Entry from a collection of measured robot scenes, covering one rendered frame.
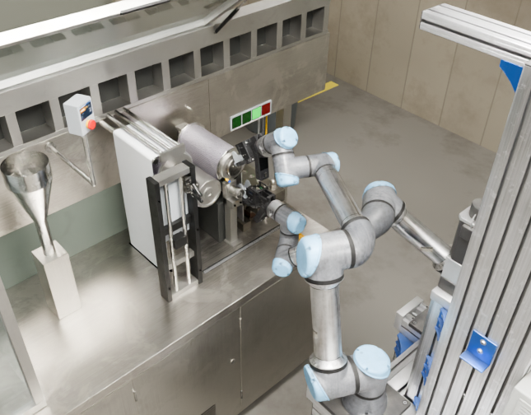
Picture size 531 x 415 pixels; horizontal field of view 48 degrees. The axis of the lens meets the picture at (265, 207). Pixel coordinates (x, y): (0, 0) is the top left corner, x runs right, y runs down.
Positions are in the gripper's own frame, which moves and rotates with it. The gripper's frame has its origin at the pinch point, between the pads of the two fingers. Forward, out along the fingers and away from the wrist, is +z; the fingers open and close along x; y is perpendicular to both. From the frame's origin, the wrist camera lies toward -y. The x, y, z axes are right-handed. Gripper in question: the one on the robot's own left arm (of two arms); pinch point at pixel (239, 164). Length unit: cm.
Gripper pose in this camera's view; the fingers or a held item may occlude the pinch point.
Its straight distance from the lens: 225.4
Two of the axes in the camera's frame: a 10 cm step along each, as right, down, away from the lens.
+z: -5.3, 1.5, 8.3
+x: -7.3, 4.1, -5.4
